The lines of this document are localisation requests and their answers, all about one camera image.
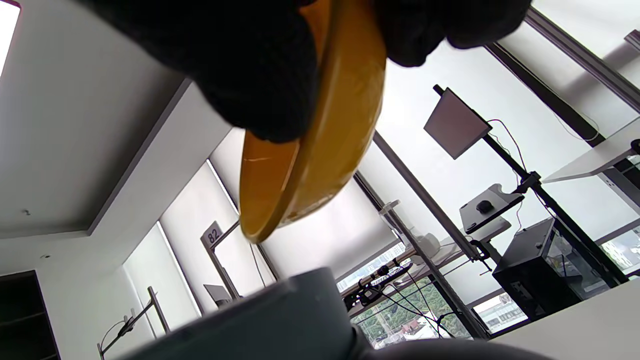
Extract person's right hand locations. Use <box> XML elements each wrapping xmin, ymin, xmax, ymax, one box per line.
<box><xmin>75</xmin><ymin>0</ymin><xmax>533</xmax><ymax>144</ymax></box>

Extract yellow plastic bowl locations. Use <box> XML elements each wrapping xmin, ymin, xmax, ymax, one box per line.
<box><xmin>238</xmin><ymin>0</ymin><xmax>389</xmax><ymax>245</ymax></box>

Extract person's left hand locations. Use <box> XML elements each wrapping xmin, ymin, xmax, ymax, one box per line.
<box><xmin>351</xmin><ymin>338</ymin><xmax>557</xmax><ymax>360</ymax></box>

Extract dark cabinet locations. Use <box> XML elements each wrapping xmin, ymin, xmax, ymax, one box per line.
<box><xmin>0</xmin><ymin>269</ymin><xmax>61</xmax><ymax>360</ymax></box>

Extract black floor stand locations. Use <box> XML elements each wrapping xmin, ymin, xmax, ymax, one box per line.
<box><xmin>432</xmin><ymin>84</ymin><xmax>631</xmax><ymax>286</ymax></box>

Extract grey square panel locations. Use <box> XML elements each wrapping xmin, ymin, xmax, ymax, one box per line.
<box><xmin>423</xmin><ymin>87</ymin><xmax>494</xmax><ymax>161</ymax></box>

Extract grey mouse platform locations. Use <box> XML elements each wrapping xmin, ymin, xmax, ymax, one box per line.
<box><xmin>458</xmin><ymin>183</ymin><xmax>525</xmax><ymax>234</ymax></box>

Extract grey sign on post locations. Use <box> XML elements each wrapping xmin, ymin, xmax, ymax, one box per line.
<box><xmin>200</xmin><ymin>220</ymin><xmax>281</xmax><ymax>301</ymax></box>

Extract aluminium frame post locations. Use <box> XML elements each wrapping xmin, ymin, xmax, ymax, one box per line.
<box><xmin>372</xmin><ymin>132</ymin><xmax>492</xmax><ymax>342</ymax></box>

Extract black computer tower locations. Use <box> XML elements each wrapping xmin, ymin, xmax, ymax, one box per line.
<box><xmin>492</xmin><ymin>217</ymin><xmax>626</xmax><ymax>321</ymax></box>

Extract white desk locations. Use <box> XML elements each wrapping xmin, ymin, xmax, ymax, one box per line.
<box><xmin>542</xmin><ymin>117</ymin><xmax>640</xmax><ymax>184</ymax></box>

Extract grey-blue plastic funnel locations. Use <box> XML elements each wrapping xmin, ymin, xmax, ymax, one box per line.
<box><xmin>115</xmin><ymin>267</ymin><xmax>362</xmax><ymax>360</ymax></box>

